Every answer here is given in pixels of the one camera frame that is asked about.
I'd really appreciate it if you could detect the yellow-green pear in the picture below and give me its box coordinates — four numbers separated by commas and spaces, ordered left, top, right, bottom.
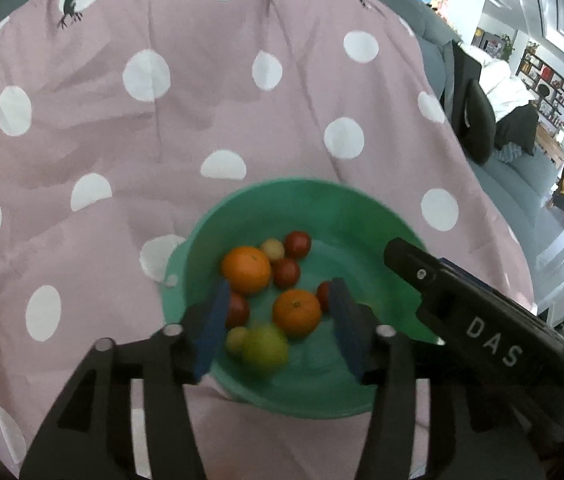
241, 324, 290, 378

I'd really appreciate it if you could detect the dark cloth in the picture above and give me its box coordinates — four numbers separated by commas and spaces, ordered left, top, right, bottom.
494, 104, 540, 157

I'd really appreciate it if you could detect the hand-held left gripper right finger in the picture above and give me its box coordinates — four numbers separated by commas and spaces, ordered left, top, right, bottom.
329, 279, 545, 480

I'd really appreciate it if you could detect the pink polka dot blanket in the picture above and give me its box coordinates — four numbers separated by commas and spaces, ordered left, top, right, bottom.
0, 0, 537, 480

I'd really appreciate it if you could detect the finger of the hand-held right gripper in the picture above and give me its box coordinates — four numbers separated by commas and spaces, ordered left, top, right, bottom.
384, 237, 462, 307

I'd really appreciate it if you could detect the large orange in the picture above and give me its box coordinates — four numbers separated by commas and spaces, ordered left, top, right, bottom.
272, 289, 323, 339
221, 245, 273, 296

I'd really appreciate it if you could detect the white cushion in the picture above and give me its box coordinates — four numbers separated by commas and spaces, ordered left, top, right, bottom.
479, 50, 538, 117

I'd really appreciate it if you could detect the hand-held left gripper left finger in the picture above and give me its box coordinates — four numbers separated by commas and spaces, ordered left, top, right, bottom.
19, 280, 233, 480

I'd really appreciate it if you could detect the large red tomato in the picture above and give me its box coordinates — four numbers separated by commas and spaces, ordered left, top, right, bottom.
226, 292, 251, 330

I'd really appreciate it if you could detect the small red tomato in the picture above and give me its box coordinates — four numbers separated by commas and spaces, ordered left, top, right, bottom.
283, 230, 313, 260
273, 257, 302, 289
316, 281, 333, 313

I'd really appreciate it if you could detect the green plastic bowl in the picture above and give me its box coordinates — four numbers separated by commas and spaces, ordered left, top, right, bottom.
162, 177, 442, 418

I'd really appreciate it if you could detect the dark wall shelf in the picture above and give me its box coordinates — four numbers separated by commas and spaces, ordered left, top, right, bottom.
516, 44, 564, 133

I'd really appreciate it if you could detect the small yellow fruit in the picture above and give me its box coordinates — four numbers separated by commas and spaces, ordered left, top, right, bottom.
260, 239, 285, 263
225, 326, 247, 358

